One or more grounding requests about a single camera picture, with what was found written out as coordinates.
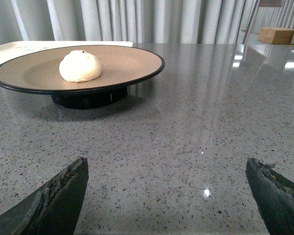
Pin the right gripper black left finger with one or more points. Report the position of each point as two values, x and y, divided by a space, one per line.
54 208

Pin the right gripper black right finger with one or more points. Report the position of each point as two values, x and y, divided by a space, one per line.
274 195

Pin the beige plate black rim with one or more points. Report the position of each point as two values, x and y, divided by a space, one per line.
38 73

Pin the white steamed bun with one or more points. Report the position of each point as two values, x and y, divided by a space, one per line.
80 66

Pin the white plastic tray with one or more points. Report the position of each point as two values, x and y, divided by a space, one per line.
19 48

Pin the cardboard box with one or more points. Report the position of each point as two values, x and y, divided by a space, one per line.
276 35

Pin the metal stand leg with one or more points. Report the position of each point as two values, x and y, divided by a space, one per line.
251 22

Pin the grey pleated curtain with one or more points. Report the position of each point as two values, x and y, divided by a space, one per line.
138 21

